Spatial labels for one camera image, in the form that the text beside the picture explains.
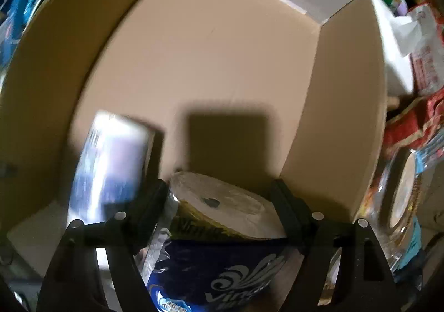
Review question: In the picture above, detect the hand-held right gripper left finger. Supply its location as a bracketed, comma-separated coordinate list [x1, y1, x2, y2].
[38, 179, 170, 312]

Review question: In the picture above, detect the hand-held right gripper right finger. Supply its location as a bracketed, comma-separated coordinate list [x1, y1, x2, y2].
[270, 179, 399, 312]

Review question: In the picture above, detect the shiny blue white packet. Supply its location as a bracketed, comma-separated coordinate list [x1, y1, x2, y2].
[67, 110, 165, 226]

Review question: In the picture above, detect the blue toilet paper roll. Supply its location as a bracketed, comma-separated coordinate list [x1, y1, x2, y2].
[140, 170, 342, 312]

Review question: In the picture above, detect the cardboard box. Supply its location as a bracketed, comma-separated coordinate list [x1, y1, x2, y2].
[0, 0, 388, 264]

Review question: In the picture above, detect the red gold snack packet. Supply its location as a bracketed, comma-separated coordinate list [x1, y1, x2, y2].
[383, 95, 444, 156]

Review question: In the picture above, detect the white crumpled tissue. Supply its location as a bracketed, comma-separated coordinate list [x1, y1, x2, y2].
[368, 0, 432, 95]

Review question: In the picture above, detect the red white printed packet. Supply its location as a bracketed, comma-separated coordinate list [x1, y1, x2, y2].
[404, 0, 444, 97]

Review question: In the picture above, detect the blue plastic bag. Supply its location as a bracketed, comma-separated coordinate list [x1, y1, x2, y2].
[0, 0, 94, 70]

